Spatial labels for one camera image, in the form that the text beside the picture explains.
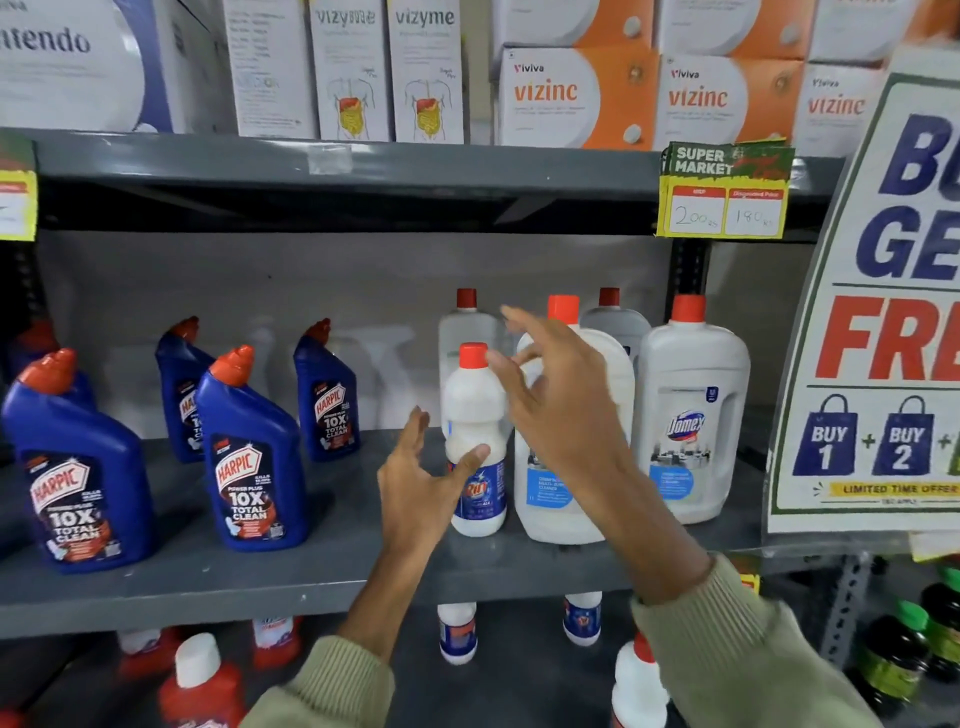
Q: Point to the grey metal shelf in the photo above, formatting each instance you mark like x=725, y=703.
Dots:
x=337, y=540

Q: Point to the white promotion poster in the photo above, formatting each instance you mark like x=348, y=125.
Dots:
x=862, y=262

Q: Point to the person's right forearm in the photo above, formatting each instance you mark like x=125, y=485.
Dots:
x=750, y=660

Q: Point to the person's right hand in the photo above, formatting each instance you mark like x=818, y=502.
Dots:
x=570, y=412

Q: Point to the person's left forearm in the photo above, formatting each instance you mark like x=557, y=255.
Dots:
x=375, y=600

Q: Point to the person's left hand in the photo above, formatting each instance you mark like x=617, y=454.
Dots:
x=412, y=510

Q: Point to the stack of orange white boxes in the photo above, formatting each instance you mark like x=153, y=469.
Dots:
x=570, y=97

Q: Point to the yellow green price tag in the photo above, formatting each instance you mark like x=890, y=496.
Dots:
x=15, y=202
x=748, y=581
x=724, y=214

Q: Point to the stack of blue white boxes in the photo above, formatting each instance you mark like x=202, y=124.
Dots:
x=75, y=67

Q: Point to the dark bottle green cap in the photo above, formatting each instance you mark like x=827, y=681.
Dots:
x=943, y=630
x=892, y=660

